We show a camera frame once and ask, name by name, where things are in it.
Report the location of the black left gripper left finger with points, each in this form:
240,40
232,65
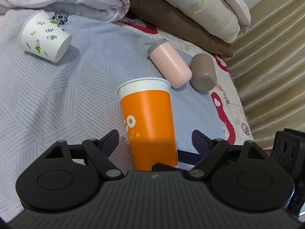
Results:
98,152

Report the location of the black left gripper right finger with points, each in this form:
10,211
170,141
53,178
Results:
211,151

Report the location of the orange paper cup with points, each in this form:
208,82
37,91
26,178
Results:
148,117

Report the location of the taupe plastic cup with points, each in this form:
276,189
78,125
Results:
203,73

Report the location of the white floral paper cup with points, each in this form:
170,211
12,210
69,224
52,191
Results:
43,37

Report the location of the light grey patterned mat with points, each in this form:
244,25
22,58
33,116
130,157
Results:
74,99

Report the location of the cartoon print bed sheet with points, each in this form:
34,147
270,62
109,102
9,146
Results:
217,113

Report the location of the pink tumbler with grey lid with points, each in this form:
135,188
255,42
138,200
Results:
169,63

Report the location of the beige curtain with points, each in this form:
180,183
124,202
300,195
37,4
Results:
268,69

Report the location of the cream embroidered pillow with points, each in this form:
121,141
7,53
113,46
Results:
215,16

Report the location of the brown pillow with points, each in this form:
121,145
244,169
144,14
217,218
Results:
164,16

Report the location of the pink cartoon top pillow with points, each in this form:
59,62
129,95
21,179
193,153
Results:
242,12

